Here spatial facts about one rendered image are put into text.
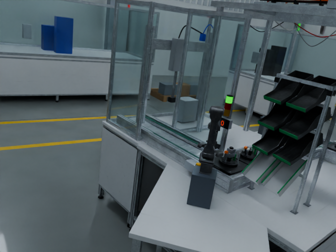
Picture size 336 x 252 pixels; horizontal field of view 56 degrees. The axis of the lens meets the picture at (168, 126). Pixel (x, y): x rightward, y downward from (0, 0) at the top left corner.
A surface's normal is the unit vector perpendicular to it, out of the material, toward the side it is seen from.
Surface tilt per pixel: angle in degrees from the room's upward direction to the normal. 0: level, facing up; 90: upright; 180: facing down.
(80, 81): 90
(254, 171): 45
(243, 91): 90
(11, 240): 0
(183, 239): 0
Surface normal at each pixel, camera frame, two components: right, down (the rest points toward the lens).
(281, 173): -0.52, -0.63
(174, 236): 0.13, -0.94
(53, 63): 0.53, 0.33
